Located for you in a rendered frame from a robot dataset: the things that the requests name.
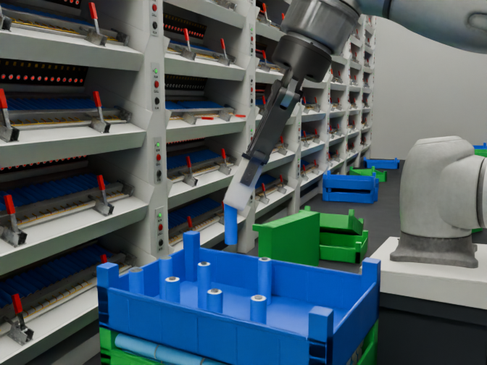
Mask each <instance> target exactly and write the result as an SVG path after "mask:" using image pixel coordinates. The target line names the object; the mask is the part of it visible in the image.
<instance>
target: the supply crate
mask: <svg viewBox="0 0 487 365"><path fill-rule="evenodd" d="M168 256H171V257H172V276H173V277H178V278H180V303H174V302H171V301H166V300H162V299H159V259H158V260H156V261H153V262H151V263H149V264H146V265H144V266H142V267H139V268H142V269H143V287H144V295H141V294H137V293H132V292H129V273H125V274H123V275H120V276H119V265H118V264H113V263H109V262H107V263H104V264H101V265H98V266H97V267H96V276H97V291H98V307H99V327H102V328H104V329H108V330H111V331H115V332H119V333H122V334H124V335H129V336H131V337H136V338H139V339H142V340H146V341H149V342H151V343H156V344H159V345H163V346H166V347H168V348H173V349H175V350H179V351H182V352H186V353H190V354H193V355H195V356H200V357H203V358H207V359H210V360H213V361H217V362H220V363H223V364H227V365H346V363H347V362H348V360H349V359H350V358H351V356H352V355H353V353H354V352H355V350H356V349H357V348H358V347H359V345H360V343H361V342H362V341H363V340H364V338H365V336H366V335H367V333H368V332H369V331H370V329H371V328H372V326H373V325H374V323H375V322H376V321H377V320H378V318H379V303H380V268H381V260H380V259H373V258H368V257H367V258H366V259H364V260H363V261H362V274H355V273H351V272H343V271H338V270H334V269H326V268H321V267H313V266H308V265H304V264H296V263H291V262H287V261H278V260H274V259H271V260H272V263H271V304H270V305H267V324H262V323H259V322H253V321H250V297H252V296H253V295H258V259H259V258H261V257H257V256H249V255H244V254H239V253H231V252H227V251H219V250H214V249H210V248H200V232H196V231H191V230H190V231H188V232H185V233H183V249H182V250H179V251H177V252H174V253H172V254H170V255H168ZM202 261H206V262H209V263H210V264H211V289H212V288H217V289H221V290H222V314H220V313H217V312H213V311H207V310H204V309H199V308H198V290H197V264H198V263H199V262H202Z"/></svg>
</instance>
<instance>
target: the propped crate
mask: <svg viewBox="0 0 487 365"><path fill-rule="evenodd" d="M304 210H307V211H310V206H305V207H304ZM363 223H364V219H361V218H359V220H358V219H357V218H356V217H355V216H354V210H353V209H350V210H349V215H340V214H323V213H320V232H329V233H338V234H345V235H360V236H362V232H363Z"/></svg>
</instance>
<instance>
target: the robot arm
mask: <svg viewBox="0 0 487 365"><path fill-rule="evenodd" d="M361 14H368V15H372V16H377V17H382V18H385V19H387V20H390V21H393V22H395V23H398V24H400V25H401V26H403V27H405V28H406V29H408V30H410V31H412V32H413V33H416V34H418V35H421V36H423V37H425V38H429V39H431V40H433V41H436V42H439V43H442V44H445V45H447V46H451V47H454V48H456V49H461V50H463V51H469V52H472V53H478V54H487V0H292V2H291V4H290V6H289V8H288V11H287V12H286V15H285V17H284V19H283V21H282V23H281V29H282V31H283V32H284V33H285V34H286V35H284V36H281V38H280V40H279V42H278V45H277V47H276V49H275V51H274V53H273V55H272V61H273V62H274V63H275V64H277V65H278V66H279V67H282V68H283V69H285V70H286V72H285V74H284V75H283V78H282V79H281V80H278V79H277V80H275V82H274V83H273V85H272V87H271V94H270V96H269V98H268V100H267V103H266V104H265V112H264V114H263V116H262V118H261V120H260V122H259V125H258V127H257V129H256V132H255V134H254V136H253V138H252V139H251V143H250V144H249V145H248V148H247V150H246V154H245V153H244V152H243V153H242V155H241V156H242V157H243V158H242V160H241V162H240V164H239V166H238V169H237V170H236V173H235V174H234V177H233V179H232V181H231V183H230V185H229V187H228V190H227V192H226V194H225V196H224V201H223V203H224V204H227V205H229V206H232V207H233V208H235V209H237V210H240V211H243V210H244V208H245V206H246V204H247V202H248V200H249V197H250V195H251V193H252V191H253V189H254V187H255V185H256V183H257V181H258V179H259V176H260V175H261V173H262V170H263V168H264V164H267V162H268V160H269V157H270V154H271V153H272V150H273V149H274V147H275V144H276V143H277V141H278V139H279V137H280V134H281V133H282V131H283V128H284V126H285V124H286V122H287V120H288V119H289V118H290V117H291V114H292V112H293V110H294V108H295V106H296V104H297V103H298V102H299V101H300V100H301V97H302V95H303V93H304V92H303V91H301V90H300V88H301V85H302V83H303V81H304V79H306V80H309V81H312V82H314V83H321V82H322V81H323V79H324V77H325V75H326V73H327V71H328V69H329V67H330V64H331V62H332V57H331V56H338V55H339V54H342V50H343V48H344V46H345V44H346V42H347V41H348V40H349V37H350V35H351V33H352V31H353V29H354V27H356V25H357V23H358V19H359V17H360V15H361ZM330 55H331V56H330ZM399 213H400V220H401V232H400V239H399V240H398V246H397V247H396V250H395V251H393V252H391V253H390V260H391V261H396V262H414V263H422V264H438V265H447V266H456V267H465V268H471V269H474V268H478V260H477V259H476V258H475V252H476V251H477V250H478V245H476V244H474V243H472V234H471V232H472V229H477V228H487V158H486V157H483V156H477V155H475V149H474V147H473V146H472V145H471V144H470V143H469V142H468V141H467V140H465V139H464V140H463V139H462V138H460V137H459V136H447V137H440V138H426V139H419V140H418V141H417V142H416V143H415V145H414V146H413V147H412V149H411V150H410V151H409V153H408V155H407V158H406V160H405V163H404V167H403V170H402V174H401V184H400V195H399Z"/></svg>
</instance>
